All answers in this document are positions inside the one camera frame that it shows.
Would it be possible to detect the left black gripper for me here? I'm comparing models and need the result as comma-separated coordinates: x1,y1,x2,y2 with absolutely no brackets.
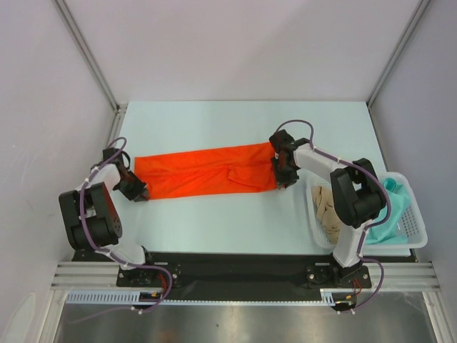
114,170,149,203

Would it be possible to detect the orange t-shirt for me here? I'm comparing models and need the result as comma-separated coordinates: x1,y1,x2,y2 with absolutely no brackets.
134,142,276,200

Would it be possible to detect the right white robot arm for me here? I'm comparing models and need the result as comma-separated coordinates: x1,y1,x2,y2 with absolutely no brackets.
269,129,391,287

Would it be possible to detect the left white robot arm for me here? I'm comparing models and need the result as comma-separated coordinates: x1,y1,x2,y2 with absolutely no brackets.
59,147,158,286

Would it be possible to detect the beige t-shirt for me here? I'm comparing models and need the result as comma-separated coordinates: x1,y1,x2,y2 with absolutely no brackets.
311,186,342,244

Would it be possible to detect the teal t-shirt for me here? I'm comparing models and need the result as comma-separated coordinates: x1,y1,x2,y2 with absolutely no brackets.
366,177,411,246

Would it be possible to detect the white plastic basket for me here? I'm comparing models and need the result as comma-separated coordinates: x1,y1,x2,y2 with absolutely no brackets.
305,171,428,255

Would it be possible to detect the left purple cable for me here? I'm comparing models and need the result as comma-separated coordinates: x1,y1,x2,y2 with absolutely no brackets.
79,136,174,290

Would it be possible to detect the left aluminium frame post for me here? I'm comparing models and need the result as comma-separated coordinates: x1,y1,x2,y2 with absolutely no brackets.
51,0,128,114

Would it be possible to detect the aluminium frame post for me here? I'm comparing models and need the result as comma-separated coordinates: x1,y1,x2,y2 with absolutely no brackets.
51,0,128,114
366,0,434,110

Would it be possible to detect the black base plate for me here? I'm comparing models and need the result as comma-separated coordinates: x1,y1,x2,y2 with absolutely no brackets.
73,252,372,303

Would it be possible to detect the white slotted cable duct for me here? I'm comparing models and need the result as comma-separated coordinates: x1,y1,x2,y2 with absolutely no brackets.
66,290,356,307

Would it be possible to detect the right aluminium frame post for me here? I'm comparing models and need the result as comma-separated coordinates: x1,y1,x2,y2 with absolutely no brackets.
366,0,434,110

